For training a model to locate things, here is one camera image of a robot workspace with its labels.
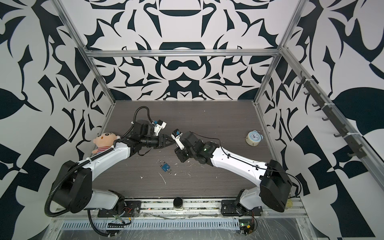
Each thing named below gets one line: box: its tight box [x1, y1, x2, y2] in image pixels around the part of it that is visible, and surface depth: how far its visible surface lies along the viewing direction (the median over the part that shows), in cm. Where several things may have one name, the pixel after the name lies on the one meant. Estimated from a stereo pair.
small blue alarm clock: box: [245, 130, 264, 146], surface depth 98 cm
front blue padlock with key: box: [159, 160, 172, 175], surface depth 89 cm
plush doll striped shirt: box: [91, 132, 121, 154], surface depth 91 cm
